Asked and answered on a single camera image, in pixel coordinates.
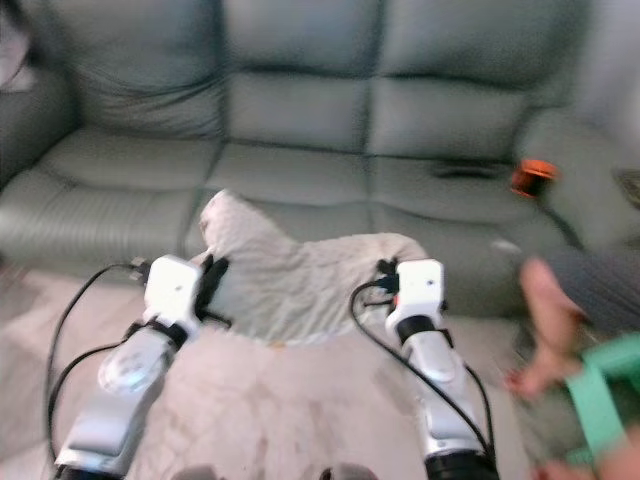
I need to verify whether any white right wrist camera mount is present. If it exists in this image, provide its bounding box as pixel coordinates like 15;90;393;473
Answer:
394;259;447;320

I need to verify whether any grey robot left leg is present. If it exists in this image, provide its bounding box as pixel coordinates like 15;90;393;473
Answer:
169;464;223;480

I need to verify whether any mint green plastic stool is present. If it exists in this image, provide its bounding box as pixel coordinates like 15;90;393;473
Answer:
564;334;640;468

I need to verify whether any grey robot right leg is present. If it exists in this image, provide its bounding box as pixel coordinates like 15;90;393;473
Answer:
319;462;378;480

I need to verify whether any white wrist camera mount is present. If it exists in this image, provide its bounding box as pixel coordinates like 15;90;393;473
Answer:
142;255;202;330
394;259;447;320

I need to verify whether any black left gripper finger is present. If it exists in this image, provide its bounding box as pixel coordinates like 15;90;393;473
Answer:
200;256;229;309

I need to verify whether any person's bare leg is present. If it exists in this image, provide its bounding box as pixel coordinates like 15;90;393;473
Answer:
506;248;640;403

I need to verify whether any beige dotted pillow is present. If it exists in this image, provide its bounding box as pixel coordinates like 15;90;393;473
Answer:
199;189;432;347

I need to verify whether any grey robot leg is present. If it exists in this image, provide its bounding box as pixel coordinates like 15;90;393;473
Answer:
169;464;223;480
319;462;378;480

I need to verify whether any orange black round device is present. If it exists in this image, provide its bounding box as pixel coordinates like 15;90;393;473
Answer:
509;157;560;199

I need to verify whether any pale pink cloth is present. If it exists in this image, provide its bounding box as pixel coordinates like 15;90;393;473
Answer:
0;0;37;94

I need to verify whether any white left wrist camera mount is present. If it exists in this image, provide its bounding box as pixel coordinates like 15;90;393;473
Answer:
142;255;202;330

